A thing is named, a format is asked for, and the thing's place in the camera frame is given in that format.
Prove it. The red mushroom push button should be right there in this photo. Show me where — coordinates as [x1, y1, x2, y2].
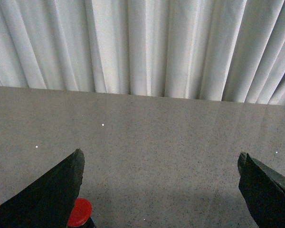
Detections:
[66, 198, 96, 228]

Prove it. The white pleated curtain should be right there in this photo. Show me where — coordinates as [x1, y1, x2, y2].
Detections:
[0, 0, 285, 105]

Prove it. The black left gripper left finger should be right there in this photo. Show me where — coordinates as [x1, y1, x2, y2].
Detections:
[0, 149, 85, 228]

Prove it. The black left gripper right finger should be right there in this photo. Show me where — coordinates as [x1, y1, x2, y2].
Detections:
[237, 152, 285, 228]

